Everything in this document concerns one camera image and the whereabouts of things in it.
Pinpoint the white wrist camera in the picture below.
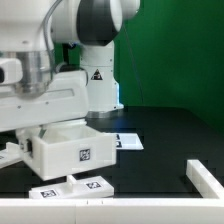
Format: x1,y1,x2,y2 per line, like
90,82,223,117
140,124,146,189
0,58,23,85

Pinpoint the white cabinet top panel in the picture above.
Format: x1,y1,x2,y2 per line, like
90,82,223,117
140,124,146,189
0,142,21,169

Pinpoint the white marker base sheet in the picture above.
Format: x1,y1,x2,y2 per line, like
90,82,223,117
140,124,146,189
115,133,144,150

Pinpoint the white cabinet door panel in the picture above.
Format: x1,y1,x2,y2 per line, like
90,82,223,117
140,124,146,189
29,175,114,199

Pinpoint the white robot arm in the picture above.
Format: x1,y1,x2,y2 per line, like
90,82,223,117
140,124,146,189
0,0,140,132

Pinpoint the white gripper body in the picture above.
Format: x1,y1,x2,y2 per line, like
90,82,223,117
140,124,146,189
0,70,89,132

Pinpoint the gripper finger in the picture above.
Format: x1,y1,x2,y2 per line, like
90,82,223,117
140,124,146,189
19,139,33,158
38,125,47,139

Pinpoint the white cabinet body box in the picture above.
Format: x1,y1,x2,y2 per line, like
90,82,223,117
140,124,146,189
16,119,116,181

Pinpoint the white L-shaped fence wall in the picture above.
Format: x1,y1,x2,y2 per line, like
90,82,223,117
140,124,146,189
0,160,224,224

